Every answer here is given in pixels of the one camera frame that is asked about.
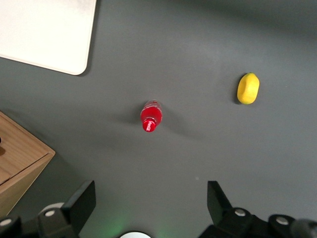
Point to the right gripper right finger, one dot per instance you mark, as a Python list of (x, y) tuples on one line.
[(223, 218)]

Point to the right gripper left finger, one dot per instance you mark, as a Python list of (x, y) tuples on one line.
[(74, 213)]

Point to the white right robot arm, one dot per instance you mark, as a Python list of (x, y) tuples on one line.
[(135, 235)]

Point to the wooden drawer cabinet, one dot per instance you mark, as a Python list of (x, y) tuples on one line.
[(15, 196)]

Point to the short wooden drawer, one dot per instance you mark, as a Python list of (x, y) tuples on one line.
[(22, 148)]

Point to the red cola bottle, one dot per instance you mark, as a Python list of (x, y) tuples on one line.
[(151, 116)]

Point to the yellow lemon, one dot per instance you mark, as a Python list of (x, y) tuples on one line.
[(248, 88)]

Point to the beige rectangular tray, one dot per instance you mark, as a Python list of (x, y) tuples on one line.
[(44, 32)]

